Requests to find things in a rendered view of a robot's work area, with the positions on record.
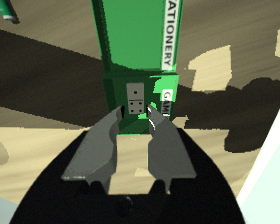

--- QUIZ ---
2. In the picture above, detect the green rack of labelled bins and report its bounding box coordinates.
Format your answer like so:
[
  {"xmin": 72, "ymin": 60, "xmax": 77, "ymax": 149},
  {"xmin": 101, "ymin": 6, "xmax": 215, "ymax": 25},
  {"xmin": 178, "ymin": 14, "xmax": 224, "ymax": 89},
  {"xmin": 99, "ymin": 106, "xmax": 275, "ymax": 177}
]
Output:
[{"xmin": 90, "ymin": 0, "xmax": 184, "ymax": 135}]

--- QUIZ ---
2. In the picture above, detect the grey domino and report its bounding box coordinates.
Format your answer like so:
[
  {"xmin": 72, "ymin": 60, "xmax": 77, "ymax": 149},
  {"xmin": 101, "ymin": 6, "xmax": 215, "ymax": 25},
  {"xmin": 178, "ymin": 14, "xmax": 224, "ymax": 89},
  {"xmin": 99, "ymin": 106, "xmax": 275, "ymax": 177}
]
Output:
[{"xmin": 126, "ymin": 83, "xmax": 144, "ymax": 114}]

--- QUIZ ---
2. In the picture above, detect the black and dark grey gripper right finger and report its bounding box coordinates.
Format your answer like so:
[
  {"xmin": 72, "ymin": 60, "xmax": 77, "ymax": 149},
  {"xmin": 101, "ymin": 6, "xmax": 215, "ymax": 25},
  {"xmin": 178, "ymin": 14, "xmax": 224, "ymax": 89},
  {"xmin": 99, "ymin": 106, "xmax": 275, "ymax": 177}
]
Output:
[{"xmin": 146, "ymin": 104, "xmax": 246, "ymax": 224}]

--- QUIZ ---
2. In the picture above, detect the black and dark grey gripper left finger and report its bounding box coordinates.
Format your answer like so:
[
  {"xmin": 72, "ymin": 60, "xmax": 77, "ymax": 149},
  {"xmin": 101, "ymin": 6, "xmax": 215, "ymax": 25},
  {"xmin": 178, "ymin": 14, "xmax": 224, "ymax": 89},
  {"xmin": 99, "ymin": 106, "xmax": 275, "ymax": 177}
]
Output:
[{"xmin": 9, "ymin": 105, "xmax": 125, "ymax": 224}]

